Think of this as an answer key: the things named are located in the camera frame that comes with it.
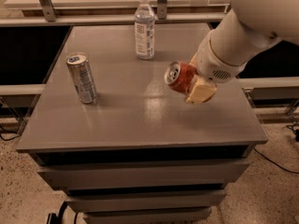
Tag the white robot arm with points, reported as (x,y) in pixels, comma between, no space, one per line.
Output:
(249,28)

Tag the metal railing frame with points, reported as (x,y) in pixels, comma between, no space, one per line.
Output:
(21,13)

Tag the silver blue energy drink can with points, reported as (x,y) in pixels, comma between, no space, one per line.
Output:
(79,68)

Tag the grey drawer cabinet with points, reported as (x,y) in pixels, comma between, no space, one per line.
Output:
(140,153)

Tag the red coke can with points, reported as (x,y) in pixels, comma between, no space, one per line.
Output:
(178,76)

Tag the clear plastic water bottle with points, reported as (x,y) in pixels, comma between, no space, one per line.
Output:
(144,30)

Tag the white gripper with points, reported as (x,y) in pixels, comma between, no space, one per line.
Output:
(212,65)

